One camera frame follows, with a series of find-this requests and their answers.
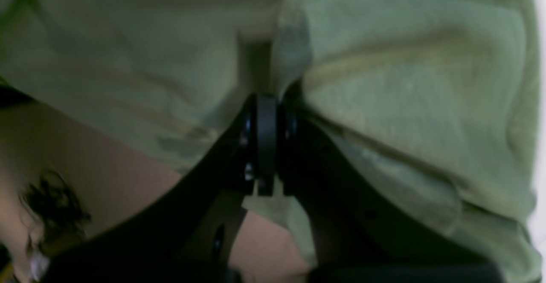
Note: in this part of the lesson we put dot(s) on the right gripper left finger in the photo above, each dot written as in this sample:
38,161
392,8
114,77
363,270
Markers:
186,235

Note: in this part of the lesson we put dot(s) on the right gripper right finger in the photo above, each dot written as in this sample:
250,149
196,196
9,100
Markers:
360,236

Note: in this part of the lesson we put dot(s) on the green t-shirt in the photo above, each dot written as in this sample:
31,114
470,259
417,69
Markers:
434,101

